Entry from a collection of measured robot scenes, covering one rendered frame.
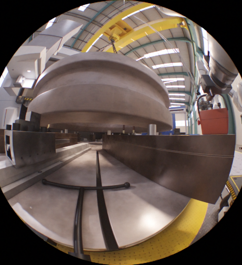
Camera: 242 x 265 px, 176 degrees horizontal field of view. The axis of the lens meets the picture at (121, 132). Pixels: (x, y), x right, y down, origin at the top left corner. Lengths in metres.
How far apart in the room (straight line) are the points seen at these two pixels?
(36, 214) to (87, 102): 0.81
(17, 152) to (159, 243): 0.99
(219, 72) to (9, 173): 0.97
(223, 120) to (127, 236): 0.62
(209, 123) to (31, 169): 1.15
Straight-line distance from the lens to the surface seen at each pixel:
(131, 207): 0.46
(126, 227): 0.40
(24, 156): 0.62
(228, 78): 0.28
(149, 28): 11.29
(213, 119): 0.49
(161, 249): 0.72
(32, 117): 0.78
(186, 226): 0.85
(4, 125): 3.82
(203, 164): 0.50
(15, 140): 0.58
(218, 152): 0.49
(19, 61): 2.78
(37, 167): 0.80
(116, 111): 0.66
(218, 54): 0.24
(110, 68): 1.13
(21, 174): 0.73
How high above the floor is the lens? 0.68
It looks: 2 degrees up
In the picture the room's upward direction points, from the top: 2 degrees clockwise
